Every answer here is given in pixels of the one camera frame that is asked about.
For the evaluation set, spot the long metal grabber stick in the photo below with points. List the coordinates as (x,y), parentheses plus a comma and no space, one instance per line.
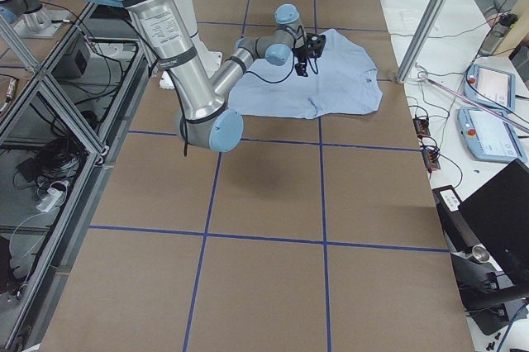
(423,76)

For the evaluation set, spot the light blue t-shirt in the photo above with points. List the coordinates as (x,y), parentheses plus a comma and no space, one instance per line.
(345,83)

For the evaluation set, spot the orange black usb hub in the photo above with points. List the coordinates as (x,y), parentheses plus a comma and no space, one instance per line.
(421,126)
(430,160)

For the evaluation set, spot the white power strip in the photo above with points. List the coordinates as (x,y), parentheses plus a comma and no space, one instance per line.
(50,200)

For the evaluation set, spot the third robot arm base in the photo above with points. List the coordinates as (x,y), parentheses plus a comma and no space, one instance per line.
(31,19)

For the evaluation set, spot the orange black usb hub lower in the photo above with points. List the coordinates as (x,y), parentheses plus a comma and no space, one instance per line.
(430,160)

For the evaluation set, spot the aluminium frame cage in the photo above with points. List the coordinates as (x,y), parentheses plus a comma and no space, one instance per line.
(64,130)

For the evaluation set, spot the teach pendant tablet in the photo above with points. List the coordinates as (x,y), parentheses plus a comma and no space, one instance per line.
(490,87)
(488,138)

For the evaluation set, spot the orange black usb hub upper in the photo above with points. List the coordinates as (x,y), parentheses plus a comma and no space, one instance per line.
(421,126)

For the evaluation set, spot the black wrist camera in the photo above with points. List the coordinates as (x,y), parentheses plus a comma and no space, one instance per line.
(315,45)

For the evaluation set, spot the lower teach pendant tablet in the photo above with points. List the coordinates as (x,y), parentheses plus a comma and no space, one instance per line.
(488,138)

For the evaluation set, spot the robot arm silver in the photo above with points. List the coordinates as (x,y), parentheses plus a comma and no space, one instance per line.
(204,119)

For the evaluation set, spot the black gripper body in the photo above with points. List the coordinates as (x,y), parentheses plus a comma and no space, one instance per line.
(302,53)

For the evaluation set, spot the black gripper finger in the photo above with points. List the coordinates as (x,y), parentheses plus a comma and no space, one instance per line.
(300,69)
(304,70)

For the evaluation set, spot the aluminium frame post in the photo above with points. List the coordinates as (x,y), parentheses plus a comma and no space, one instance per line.
(419,39)

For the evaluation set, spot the upper teach pendant tablet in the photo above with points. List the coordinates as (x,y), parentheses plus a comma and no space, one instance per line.
(490,87)

